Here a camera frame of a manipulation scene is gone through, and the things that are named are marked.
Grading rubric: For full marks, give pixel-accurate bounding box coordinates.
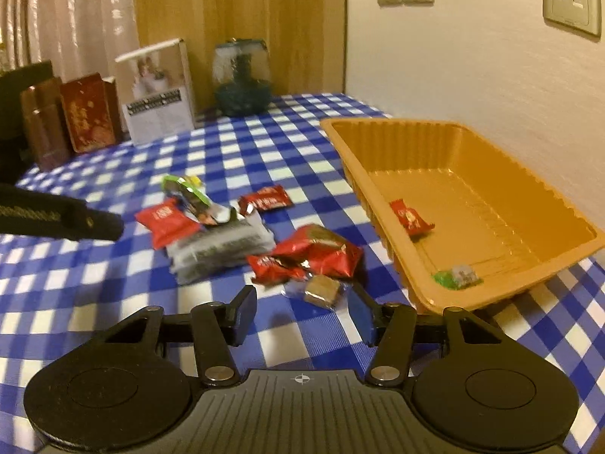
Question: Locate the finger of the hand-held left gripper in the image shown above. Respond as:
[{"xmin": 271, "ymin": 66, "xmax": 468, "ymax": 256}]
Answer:
[{"xmin": 84, "ymin": 207, "xmax": 125, "ymax": 242}]

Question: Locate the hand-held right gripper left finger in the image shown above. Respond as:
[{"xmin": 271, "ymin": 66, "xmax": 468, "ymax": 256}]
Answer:
[{"xmin": 101, "ymin": 285, "xmax": 258, "ymax": 387}]

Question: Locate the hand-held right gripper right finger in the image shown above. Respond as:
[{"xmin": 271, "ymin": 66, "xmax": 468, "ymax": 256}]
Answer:
[{"xmin": 347, "ymin": 283, "xmax": 504, "ymax": 387}]

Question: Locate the brown cube candy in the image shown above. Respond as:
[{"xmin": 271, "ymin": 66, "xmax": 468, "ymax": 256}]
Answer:
[{"xmin": 288, "ymin": 274, "xmax": 343, "ymax": 312}]

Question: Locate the square red candy packet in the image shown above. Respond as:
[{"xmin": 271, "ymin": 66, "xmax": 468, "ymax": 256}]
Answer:
[{"xmin": 135, "ymin": 200, "xmax": 202, "ymax": 250}]

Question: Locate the green-edged snack packet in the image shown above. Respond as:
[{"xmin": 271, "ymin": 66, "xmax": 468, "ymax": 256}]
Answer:
[{"xmin": 162, "ymin": 175, "xmax": 211, "ymax": 209}]

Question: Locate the orange plastic tray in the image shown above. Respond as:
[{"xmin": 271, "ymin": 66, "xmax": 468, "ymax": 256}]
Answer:
[{"xmin": 320, "ymin": 118, "xmax": 605, "ymax": 315}]

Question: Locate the small flat red packet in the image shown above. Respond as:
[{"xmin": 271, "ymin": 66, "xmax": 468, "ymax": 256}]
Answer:
[{"xmin": 246, "ymin": 253, "xmax": 310, "ymax": 286}]

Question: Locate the grey white snack packet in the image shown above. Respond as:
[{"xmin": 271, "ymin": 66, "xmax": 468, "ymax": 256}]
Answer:
[{"xmin": 165, "ymin": 210, "xmax": 276, "ymax": 286}]

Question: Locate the large crumpled red packet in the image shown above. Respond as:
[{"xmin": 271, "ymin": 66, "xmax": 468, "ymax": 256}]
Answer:
[{"xmin": 271, "ymin": 224, "xmax": 365, "ymax": 281}]

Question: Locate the brown box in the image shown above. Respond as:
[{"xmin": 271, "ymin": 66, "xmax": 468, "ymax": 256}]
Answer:
[{"xmin": 20, "ymin": 78, "xmax": 71, "ymax": 172}]

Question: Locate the small green candy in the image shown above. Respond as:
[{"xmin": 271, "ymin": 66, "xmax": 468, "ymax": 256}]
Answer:
[{"xmin": 432, "ymin": 265, "xmax": 483, "ymax": 290}]

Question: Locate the silver printed snack packet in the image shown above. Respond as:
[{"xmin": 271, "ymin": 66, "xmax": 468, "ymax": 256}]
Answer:
[{"xmin": 191, "ymin": 199, "xmax": 243, "ymax": 229}]

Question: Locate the small red candy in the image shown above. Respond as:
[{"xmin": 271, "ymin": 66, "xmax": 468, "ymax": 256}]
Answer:
[{"xmin": 389, "ymin": 199, "xmax": 436, "ymax": 238}]

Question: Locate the red patterned box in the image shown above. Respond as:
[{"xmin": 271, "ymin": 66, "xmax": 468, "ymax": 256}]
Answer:
[{"xmin": 60, "ymin": 73, "xmax": 124, "ymax": 154}]

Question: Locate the red snack packet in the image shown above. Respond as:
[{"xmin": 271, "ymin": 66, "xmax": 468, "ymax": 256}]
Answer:
[{"xmin": 236, "ymin": 184, "xmax": 295, "ymax": 217}]

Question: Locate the white photo box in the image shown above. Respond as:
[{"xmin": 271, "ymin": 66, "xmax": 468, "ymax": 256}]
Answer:
[{"xmin": 115, "ymin": 37, "xmax": 195, "ymax": 145}]

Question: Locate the blue checkered tablecloth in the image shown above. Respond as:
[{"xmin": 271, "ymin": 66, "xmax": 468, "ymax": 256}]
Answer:
[{"xmin": 0, "ymin": 92, "xmax": 605, "ymax": 454}]

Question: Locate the green glass jar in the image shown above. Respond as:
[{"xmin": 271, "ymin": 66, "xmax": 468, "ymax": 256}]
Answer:
[{"xmin": 211, "ymin": 39, "xmax": 273, "ymax": 117}]

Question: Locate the pale curtain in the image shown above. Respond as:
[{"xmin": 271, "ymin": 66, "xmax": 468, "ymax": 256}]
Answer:
[{"xmin": 0, "ymin": 0, "xmax": 141, "ymax": 76}]

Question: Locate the wooden panel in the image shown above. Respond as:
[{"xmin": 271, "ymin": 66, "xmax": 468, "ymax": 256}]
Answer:
[{"xmin": 133, "ymin": 0, "xmax": 349, "ymax": 115}]

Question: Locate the beige network socket plate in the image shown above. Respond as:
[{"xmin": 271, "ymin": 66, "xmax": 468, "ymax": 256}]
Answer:
[{"xmin": 541, "ymin": 0, "xmax": 603, "ymax": 37}]

